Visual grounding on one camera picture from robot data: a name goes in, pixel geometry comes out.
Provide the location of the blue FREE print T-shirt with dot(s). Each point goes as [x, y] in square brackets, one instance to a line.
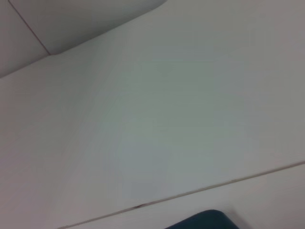
[202, 220]

